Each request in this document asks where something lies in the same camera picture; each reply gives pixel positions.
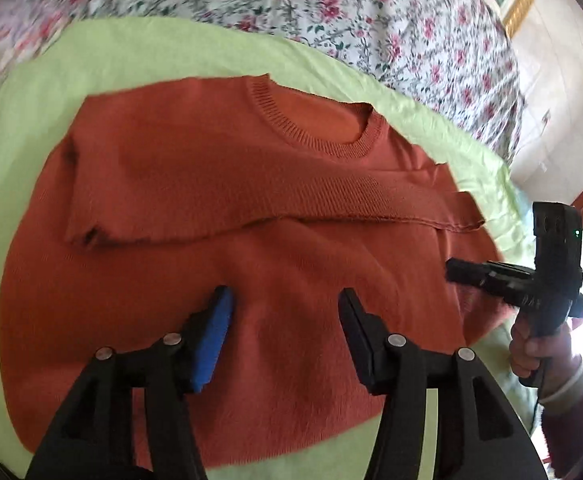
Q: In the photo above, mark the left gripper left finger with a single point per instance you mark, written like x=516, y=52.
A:
x=126, y=415

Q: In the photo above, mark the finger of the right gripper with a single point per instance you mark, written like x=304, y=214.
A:
x=476, y=273

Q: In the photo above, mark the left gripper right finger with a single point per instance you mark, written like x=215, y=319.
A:
x=479, y=435

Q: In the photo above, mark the orange knit sweater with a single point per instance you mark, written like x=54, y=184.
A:
x=159, y=194

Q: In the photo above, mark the right forearm maroon sleeve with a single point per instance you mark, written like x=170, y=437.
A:
x=562, y=422

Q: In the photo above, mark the person's right hand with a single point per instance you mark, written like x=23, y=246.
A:
x=554, y=353

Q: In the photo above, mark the small floral quilt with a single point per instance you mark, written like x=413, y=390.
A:
x=453, y=56

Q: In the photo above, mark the light green bed sheet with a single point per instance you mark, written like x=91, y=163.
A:
x=39, y=99

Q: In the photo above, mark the black camera box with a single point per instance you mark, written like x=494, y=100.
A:
x=557, y=229

